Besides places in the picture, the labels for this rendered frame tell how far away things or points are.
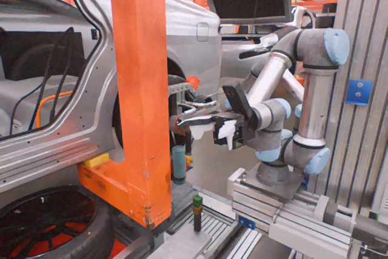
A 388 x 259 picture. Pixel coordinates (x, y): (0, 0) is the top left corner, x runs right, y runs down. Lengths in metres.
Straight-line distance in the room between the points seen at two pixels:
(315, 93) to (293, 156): 0.26
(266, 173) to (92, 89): 1.04
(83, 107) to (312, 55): 1.18
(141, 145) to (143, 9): 0.56
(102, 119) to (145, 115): 0.55
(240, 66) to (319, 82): 3.12
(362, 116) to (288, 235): 0.55
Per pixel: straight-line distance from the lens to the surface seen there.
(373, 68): 1.14
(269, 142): 0.79
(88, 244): 1.41
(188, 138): 1.47
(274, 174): 1.14
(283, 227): 1.11
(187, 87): 1.72
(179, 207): 2.08
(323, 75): 0.96
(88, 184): 1.72
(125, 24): 1.06
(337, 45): 0.93
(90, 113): 1.55
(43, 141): 1.47
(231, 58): 4.08
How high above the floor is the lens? 1.44
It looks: 18 degrees down
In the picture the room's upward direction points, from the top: straight up
